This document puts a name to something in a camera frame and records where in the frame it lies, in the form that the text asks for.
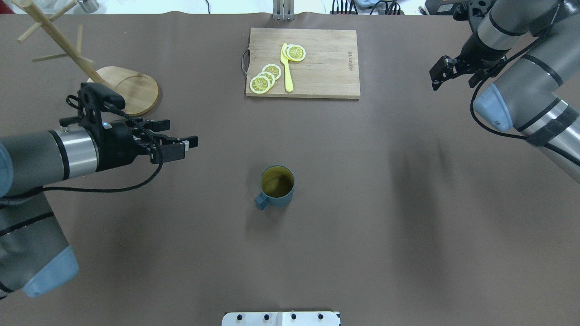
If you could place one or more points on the lemon slice under knife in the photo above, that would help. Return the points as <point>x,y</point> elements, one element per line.
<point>294,52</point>

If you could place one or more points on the small steel cup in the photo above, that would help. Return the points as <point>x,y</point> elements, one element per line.
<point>89,6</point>

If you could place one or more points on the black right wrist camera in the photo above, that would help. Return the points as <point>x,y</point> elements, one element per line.
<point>473,11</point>

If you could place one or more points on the dark teal mug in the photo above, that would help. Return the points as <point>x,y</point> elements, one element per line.
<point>277,185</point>

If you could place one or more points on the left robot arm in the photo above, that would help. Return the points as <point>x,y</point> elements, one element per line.
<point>36,257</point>

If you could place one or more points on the wooden cup storage rack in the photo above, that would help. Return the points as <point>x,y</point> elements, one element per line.
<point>140,91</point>

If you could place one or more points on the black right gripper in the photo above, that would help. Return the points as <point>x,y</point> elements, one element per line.
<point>479,50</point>

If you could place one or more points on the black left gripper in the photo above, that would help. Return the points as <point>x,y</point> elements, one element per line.
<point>117,144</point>

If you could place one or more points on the wooden cutting board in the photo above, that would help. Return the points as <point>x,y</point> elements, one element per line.
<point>329,71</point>

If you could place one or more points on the yellow plastic knife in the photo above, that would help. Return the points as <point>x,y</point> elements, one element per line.
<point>288,82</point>

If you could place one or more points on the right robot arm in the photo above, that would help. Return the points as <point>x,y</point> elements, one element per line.
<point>518,54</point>

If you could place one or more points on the lemon slice back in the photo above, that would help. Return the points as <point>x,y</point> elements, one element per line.
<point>273,69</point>

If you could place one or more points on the lemon slice middle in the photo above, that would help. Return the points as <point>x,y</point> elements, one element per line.
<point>271,78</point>

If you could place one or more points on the aluminium frame post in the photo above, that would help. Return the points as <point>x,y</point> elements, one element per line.
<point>283,10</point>

